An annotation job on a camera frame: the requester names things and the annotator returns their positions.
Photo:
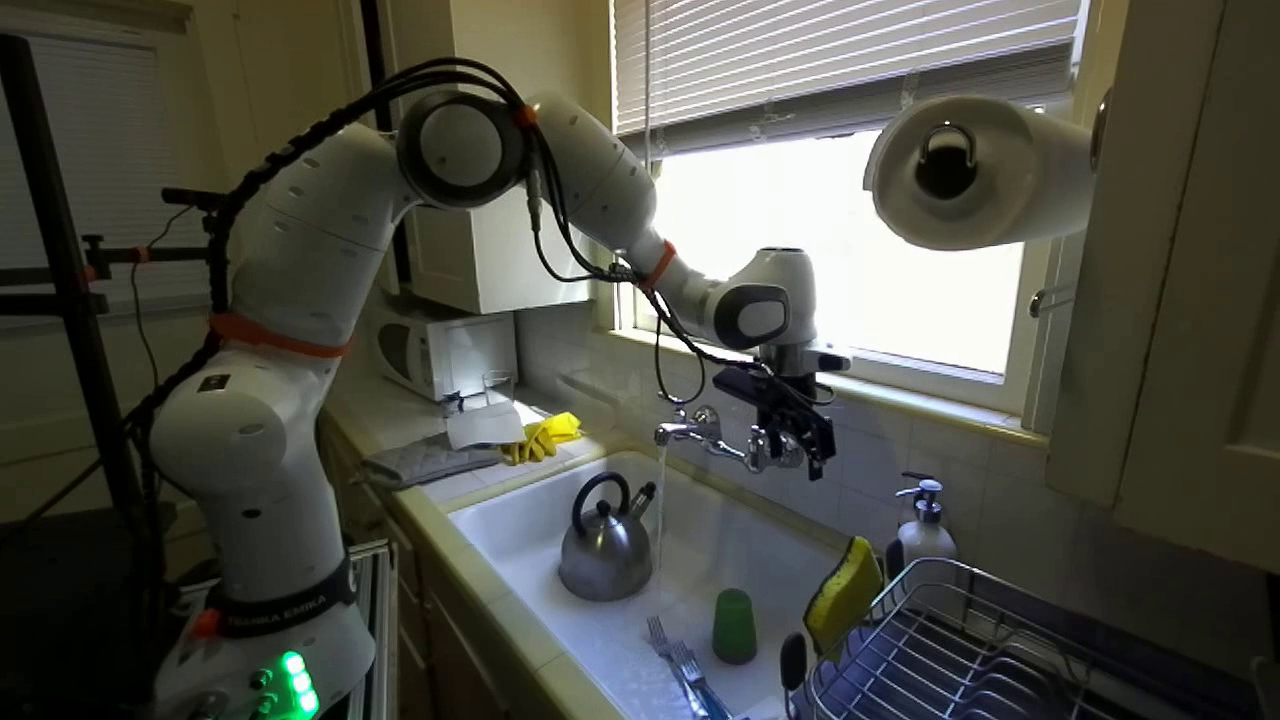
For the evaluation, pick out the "steel kettle with black handle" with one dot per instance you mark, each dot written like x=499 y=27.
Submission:
x=604 y=548

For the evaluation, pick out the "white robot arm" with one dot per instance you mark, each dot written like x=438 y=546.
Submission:
x=296 y=252

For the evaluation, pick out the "chrome wall tap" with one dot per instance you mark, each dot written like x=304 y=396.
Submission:
x=701 y=424

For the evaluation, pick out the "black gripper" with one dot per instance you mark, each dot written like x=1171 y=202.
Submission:
x=780 y=389

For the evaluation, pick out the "white upper cabinet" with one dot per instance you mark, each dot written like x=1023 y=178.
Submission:
x=1171 y=396

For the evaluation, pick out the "window blinds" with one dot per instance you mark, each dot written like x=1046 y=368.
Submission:
x=699 y=73

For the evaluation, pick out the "yellow green sponge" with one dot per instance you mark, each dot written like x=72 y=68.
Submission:
x=841 y=597

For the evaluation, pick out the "grey dish cloth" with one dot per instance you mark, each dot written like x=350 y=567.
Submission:
x=426 y=460

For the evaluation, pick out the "white kitchen sink basin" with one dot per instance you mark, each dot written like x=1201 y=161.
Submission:
x=558 y=579

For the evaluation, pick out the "paper towel roll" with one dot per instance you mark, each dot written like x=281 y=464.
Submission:
x=972 y=170

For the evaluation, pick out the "wire dish drying rack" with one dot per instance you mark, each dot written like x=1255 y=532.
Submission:
x=952 y=642

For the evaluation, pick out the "blue handled utensil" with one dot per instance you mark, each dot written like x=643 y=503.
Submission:
x=699 y=690

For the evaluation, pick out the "green plastic cup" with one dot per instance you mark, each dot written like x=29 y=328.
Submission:
x=733 y=625

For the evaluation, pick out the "white soap dispenser bottle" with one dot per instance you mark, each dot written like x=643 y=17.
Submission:
x=925 y=529

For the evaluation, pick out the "black tripod stand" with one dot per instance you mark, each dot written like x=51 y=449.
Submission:
x=72 y=301

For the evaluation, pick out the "black dish brush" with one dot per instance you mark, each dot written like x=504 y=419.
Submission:
x=792 y=673

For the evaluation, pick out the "silver fork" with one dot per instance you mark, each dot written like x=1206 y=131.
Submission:
x=671 y=649

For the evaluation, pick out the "yellow rubber gloves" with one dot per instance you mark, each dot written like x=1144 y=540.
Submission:
x=541 y=437

